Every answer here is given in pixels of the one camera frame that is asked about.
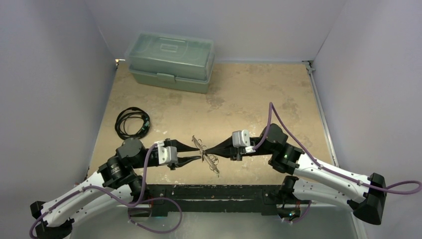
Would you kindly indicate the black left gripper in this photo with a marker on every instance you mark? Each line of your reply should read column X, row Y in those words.
column 181, row 147

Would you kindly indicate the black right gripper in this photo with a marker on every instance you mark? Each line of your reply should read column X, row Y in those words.
column 235, row 155

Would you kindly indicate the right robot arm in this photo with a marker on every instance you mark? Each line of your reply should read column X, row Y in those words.
column 306, row 179

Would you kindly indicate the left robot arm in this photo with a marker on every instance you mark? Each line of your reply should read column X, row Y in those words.
column 119, row 181

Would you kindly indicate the green plastic toolbox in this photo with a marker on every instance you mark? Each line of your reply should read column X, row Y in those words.
column 171, row 61

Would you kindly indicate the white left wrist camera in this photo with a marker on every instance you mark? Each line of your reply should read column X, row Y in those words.
column 166, row 154

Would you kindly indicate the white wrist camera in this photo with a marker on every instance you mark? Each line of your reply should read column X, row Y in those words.
column 241, row 139
column 166, row 154

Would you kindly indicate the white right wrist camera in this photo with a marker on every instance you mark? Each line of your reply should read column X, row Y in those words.
column 241, row 139

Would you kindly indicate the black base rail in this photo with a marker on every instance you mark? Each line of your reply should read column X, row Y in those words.
column 214, row 199

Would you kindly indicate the aluminium frame rail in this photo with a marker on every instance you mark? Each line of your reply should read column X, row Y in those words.
column 358, row 225

